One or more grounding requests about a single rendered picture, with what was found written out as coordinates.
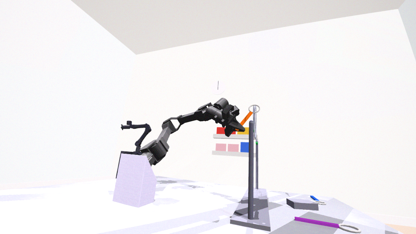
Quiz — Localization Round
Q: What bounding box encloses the orange handle with grey loop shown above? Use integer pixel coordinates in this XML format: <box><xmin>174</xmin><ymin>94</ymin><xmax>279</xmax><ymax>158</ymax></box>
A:
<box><xmin>240</xmin><ymin>105</ymin><xmax>260</xmax><ymax>126</ymax></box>

